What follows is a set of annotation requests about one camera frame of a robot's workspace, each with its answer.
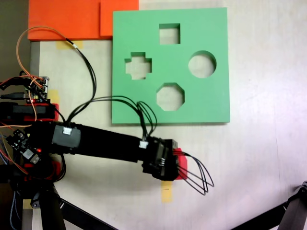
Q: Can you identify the red square block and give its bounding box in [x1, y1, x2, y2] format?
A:
[173, 148, 189, 181]

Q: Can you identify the thin orange wire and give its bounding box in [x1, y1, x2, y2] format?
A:
[15, 25, 77, 81]

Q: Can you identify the black USB cable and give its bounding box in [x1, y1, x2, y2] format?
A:
[0, 92, 28, 100]

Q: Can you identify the large orange foam slab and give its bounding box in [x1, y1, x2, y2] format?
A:
[27, 0, 101, 41]

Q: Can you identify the black circuit board with connectors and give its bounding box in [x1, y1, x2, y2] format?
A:
[24, 76, 51, 104]

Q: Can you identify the yellow masking tape piece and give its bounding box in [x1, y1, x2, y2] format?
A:
[55, 40, 84, 50]
[48, 89, 60, 104]

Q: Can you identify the blue braided cable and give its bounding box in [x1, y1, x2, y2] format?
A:
[0, 133, 23, 230]

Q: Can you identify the black circuit board with chips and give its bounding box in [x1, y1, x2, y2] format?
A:
[6, 128, 42, 167]

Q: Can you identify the black and red power lead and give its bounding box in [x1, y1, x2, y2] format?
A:
[0, 76, 45, 91]

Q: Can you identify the black arm motor wire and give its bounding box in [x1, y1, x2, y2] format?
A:
[68, 95, 158, 142]

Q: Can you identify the small orange foam slab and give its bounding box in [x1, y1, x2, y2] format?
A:
[99, 0, 140, 37]

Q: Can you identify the notched black tripod leg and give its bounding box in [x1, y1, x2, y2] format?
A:
[229, 180, 307, 230]

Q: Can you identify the long black wire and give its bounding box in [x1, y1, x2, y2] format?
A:
[65, 37, 97, 123]

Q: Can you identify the green shape sorter board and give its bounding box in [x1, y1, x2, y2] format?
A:
[111, 7, 231, 126]

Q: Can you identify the yellow tape with black mark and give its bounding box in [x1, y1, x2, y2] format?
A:
[161, 180, 174, 204]

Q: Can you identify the black gripper motor wire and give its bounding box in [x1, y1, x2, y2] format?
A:
[176, 153, 215, 196]

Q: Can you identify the black table clamp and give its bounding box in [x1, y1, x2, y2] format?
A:
[0, 102, 57, 121]

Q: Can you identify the smooth black tripod leg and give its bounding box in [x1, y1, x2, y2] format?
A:
[30, 184, 119, 230]

